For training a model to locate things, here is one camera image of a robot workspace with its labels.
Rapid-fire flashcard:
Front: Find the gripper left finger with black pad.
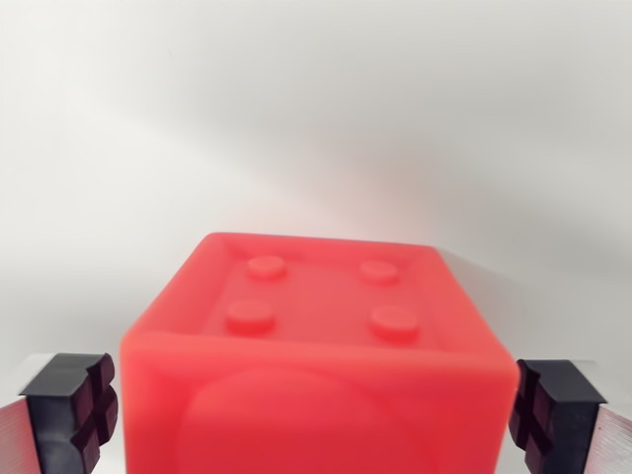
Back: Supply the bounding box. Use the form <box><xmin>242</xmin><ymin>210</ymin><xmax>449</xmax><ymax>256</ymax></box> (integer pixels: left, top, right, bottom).
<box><xmin>0</xmin><ymin>351</ymin><xmax>120</xmax><ymax>474</ymax></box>

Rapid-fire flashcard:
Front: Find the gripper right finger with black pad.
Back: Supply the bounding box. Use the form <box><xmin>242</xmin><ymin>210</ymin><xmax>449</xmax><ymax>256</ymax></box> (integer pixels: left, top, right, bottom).
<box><xmin>508</xmin><ymin>357</ymin><xmax>632</xmax><ymax>474</ymax></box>

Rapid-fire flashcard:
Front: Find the red studded cube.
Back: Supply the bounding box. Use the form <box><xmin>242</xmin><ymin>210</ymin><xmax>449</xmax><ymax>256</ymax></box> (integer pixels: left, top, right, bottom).
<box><xmin>118</xmin><ymin>230</ymin><xmax>519</xmax><ymax>474</ymax></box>

